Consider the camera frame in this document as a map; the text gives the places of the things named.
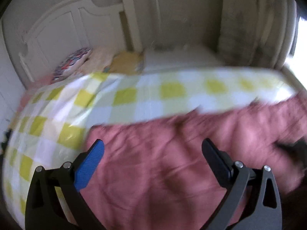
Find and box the yellow pillow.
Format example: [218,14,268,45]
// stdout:
[106,50,144,73]

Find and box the white pillow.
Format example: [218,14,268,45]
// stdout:
[143,45,224,72]

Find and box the cream pillow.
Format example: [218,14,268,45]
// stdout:
[82,48,116,73]

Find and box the colourful patterned pillow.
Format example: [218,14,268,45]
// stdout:
[51,47,93,82]

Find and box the yellow checked bed sheet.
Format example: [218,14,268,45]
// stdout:
[2,67,298,228]

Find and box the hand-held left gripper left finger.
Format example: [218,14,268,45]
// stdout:
[25,139,106,230]

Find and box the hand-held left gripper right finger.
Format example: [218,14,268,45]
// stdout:
[201,138,282,230]

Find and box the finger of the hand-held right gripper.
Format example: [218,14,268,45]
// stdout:
[273,138,307,170]

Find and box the small black object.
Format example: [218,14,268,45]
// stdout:
[1,128,12,149]

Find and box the pink quilted jacket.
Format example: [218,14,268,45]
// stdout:
[79,93,307,230]

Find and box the beige printed curtain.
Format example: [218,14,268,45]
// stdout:
[217,0,298,69]

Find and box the white wooden headboard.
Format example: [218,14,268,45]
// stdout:
[19,0,144,82]

